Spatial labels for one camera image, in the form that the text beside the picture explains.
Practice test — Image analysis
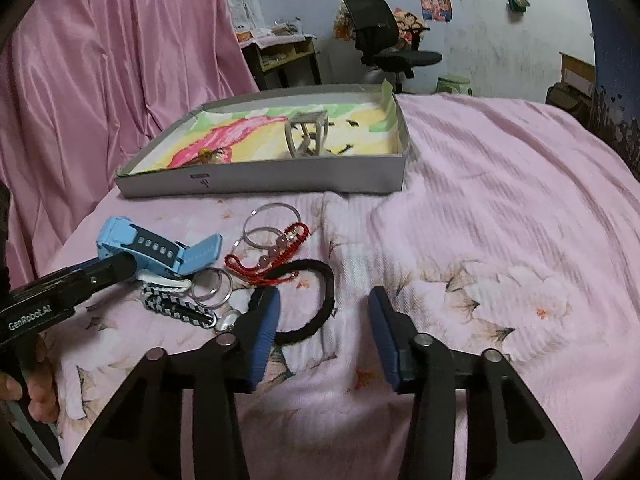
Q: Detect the black hair tie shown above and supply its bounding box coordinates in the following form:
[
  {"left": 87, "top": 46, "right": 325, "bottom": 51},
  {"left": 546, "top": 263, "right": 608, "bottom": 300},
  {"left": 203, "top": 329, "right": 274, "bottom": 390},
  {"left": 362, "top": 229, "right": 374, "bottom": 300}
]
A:
[{"left": 247, "top": 259, "right": 336, "bottom": 346}]

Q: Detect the blue wrist watch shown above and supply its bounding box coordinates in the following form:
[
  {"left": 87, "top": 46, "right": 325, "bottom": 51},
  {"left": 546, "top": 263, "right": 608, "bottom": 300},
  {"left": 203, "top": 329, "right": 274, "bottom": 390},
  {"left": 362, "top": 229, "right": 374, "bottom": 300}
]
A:
[{"left": 95, "top": 216, "right": 224, "bottom": 281}]

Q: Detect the pink curtain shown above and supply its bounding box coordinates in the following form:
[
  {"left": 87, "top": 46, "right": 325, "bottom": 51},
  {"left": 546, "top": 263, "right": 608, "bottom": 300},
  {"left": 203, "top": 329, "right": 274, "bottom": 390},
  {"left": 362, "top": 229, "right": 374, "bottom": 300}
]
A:
[{"left": 0, "top": 0, "right": 261, "bottom": 286}]

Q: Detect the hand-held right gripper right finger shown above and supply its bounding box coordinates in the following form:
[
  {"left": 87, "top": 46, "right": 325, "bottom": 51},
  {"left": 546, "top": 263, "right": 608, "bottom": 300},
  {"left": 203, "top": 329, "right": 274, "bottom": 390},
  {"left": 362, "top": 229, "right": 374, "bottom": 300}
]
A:
[{"left": 367, "top": 285, "right": 583, "bottom": 480}]

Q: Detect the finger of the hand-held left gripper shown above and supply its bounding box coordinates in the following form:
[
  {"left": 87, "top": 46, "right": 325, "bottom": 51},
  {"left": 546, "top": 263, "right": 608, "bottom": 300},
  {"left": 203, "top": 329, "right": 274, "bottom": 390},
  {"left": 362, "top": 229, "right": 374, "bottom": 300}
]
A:
[{"left": 80, "top": 251, "right": 140, "bottom": 297}]

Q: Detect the wooden desk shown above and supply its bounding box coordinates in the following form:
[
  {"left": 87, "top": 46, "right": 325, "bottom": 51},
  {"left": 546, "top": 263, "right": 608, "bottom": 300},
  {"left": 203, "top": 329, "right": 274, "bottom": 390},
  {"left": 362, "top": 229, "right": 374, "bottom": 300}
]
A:
[{"left": 239, "top": 35, "right": 323, "bottom": 92}]

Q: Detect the green plastic stool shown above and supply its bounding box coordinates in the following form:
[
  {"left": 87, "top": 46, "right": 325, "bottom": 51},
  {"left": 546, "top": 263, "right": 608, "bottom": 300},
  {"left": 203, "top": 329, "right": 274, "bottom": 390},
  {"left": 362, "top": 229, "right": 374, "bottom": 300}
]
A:
[{"left": 437, "top": 75, "right": 473, "bottom": 96}]

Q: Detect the colourful painted paper lining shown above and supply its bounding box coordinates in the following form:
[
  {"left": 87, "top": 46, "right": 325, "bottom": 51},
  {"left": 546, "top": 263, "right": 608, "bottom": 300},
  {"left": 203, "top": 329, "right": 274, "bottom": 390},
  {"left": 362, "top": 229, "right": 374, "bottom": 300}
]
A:
[{"left": 132, "top": 102, "right": 401, "bottom": 171}]

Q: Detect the pile of books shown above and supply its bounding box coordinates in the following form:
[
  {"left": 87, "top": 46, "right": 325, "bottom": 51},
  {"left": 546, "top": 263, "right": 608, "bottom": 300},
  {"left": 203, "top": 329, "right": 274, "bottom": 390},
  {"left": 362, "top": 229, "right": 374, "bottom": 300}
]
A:
[{"left": 252, "top": 20, "right": 316, "bottom": 41}]

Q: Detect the black white braided keychain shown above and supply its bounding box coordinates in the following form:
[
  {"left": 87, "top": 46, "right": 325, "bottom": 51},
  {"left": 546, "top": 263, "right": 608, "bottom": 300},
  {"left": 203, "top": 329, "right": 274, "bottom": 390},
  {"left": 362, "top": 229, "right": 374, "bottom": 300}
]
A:
[{"left": 140, "top": 267, "right": 234, "bottom": 332}]

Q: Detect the cartoon figure poster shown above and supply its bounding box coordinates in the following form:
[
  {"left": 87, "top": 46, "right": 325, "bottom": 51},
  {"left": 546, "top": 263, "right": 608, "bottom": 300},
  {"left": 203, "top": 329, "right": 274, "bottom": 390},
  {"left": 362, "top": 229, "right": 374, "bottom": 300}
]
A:
[{"left": 395, "top": 7, "right": 431, "bottom": 51}]

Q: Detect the silver bangle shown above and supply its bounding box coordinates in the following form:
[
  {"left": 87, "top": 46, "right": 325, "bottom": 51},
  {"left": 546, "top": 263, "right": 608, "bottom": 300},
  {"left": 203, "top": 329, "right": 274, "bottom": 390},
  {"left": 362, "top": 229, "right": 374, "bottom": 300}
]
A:
[
  {"left": 243, "top": 202, "right": 301, "bottom": 241},
  {"left": 240, "top": 226, "right": 283, "bottom": 252}
]

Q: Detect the beige hair claw clip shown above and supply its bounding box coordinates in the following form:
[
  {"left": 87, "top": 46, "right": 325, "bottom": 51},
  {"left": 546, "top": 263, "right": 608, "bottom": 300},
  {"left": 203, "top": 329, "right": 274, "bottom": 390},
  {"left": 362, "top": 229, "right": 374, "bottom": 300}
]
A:
[{"left": 282, "top": 110, "right": 331, "bottom": 157}]

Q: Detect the pink floral blanket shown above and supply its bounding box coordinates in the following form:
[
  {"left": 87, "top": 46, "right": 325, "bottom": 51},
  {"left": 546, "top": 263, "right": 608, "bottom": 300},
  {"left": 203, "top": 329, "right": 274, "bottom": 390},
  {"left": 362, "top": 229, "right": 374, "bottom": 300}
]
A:
[{"left": 30, "top": 92, "right": 640, "bottom": 480}]

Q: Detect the brown bag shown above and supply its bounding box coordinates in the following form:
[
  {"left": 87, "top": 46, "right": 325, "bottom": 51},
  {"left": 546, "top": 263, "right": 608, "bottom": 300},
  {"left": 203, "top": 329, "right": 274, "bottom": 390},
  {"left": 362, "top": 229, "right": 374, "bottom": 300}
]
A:
[{"left": 545, "top": 82, "right": 593, "bottom": 121}]

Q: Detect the white plastic clip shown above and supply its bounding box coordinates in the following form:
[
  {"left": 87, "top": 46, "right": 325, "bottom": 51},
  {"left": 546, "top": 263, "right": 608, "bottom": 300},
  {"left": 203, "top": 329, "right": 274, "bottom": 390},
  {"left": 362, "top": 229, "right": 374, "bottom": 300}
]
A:
[{"left": 134, "top": 269, "right": 193, "bottom": 295}]

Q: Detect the cartoon wall poster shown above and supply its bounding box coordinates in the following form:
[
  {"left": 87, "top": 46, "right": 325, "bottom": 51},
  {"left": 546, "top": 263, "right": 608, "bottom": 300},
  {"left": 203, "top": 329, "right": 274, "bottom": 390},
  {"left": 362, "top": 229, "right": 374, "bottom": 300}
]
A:
[{"left": 420, "top": 0, "right": 452, "bottom": 23}]

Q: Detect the red beaded bracelet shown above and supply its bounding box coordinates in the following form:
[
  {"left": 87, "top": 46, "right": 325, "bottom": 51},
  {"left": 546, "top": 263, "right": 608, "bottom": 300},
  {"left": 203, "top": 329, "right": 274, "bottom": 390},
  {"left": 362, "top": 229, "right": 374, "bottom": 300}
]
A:
[{"left": 224, "top": 221, "right": 311, "bottom": 288}]

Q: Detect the grey cardboard box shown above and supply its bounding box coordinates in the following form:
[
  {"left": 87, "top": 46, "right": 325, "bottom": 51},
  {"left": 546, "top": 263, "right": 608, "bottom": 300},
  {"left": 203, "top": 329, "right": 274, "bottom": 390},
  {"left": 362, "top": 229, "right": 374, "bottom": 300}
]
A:
[{"left": 114, "top": 79, "right": 412, "bottom": 200}]

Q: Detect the wooden cabinet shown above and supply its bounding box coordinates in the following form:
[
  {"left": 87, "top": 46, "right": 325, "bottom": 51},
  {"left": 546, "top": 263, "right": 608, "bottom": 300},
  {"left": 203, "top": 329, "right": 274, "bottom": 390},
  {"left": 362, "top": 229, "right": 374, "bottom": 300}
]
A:
[{"left": 559, "top": 52, "right": 596, "bottom": 96}]

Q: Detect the person's left hand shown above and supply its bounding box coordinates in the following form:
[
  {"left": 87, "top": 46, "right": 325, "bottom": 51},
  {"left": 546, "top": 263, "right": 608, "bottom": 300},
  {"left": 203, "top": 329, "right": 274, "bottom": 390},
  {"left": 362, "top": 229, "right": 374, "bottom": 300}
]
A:
[{"left": 0, "top": 352, "right": 60, "bottom": 423}]

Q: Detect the blue printed cloth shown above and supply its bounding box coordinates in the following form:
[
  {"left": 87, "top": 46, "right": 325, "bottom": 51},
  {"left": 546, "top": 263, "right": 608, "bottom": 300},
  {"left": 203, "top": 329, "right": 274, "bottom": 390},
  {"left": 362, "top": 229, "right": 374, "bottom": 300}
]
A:
[{"left": 580, "top": 0, "right": 640, "bottom": 181}]

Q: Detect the black office chair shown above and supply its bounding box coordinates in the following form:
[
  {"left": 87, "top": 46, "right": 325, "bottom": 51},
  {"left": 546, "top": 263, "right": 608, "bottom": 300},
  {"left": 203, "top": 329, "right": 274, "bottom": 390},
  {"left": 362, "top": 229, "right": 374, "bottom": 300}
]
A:
[{"left": 341, "top": 0, "right": 443, "bottom": 93}]

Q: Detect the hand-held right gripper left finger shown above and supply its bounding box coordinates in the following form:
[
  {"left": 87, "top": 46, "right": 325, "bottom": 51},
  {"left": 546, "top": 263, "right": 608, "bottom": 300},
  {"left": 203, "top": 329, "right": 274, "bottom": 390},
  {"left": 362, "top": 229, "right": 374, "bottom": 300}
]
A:
[{"left": 61, "top": 287, "right": 282, "bottom": 480}]

